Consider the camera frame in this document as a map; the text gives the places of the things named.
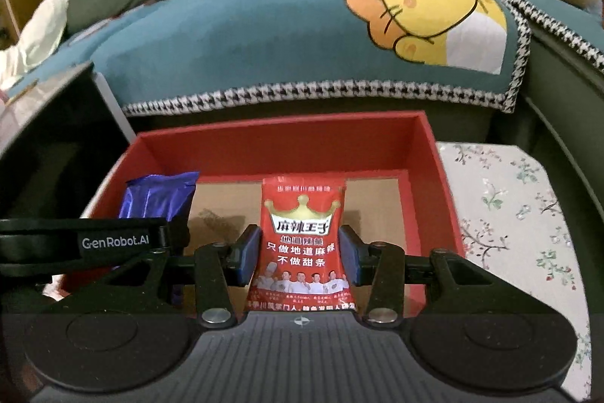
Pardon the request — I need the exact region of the teal lion sofa cover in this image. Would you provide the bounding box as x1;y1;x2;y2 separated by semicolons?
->
25;0;531;117

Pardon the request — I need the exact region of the red spicy strip packet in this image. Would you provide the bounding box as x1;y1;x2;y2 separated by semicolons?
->
246;176;356;312

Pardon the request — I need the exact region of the purple blue snack packet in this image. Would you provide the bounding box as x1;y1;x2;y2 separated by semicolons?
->
119;172;200;222

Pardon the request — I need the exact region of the floral tablecloth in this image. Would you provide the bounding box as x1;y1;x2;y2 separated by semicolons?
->
437;142;592;401

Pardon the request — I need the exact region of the red cardboard box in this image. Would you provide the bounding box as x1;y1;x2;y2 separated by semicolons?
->
44;109;469;319

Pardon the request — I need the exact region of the teal houndstooth right cover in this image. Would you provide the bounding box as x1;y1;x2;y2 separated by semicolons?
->
509;0;603;73

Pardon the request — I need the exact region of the white cloth on sofa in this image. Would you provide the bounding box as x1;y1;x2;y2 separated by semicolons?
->
1;0;69;91

